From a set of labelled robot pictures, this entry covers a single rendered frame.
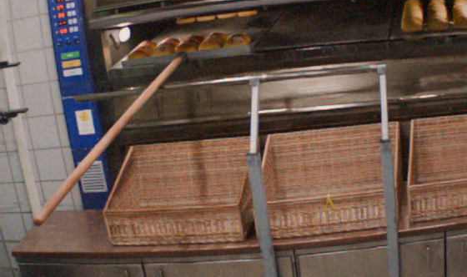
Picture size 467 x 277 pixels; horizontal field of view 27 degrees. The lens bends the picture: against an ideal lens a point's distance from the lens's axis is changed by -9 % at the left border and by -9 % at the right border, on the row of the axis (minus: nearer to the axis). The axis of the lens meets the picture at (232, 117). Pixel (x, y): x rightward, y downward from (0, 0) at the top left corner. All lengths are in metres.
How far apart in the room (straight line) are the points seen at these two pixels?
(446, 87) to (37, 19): 1.79
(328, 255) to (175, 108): 0.97
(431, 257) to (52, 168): 1.81
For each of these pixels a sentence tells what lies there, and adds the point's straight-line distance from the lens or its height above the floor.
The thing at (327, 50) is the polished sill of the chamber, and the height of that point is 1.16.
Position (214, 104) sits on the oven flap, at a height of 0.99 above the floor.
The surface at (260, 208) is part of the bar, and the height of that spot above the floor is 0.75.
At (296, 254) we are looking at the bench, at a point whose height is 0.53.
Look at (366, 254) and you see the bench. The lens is 3.87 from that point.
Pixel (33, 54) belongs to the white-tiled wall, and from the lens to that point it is 4.54.
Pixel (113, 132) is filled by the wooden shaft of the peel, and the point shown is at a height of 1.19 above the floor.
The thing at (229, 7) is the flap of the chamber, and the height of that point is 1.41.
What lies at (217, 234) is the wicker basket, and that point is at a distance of 4.00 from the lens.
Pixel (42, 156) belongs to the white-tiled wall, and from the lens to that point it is 4.66.
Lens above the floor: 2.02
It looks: 15 degrees down
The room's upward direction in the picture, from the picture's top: 9 degrees counter-clockwise
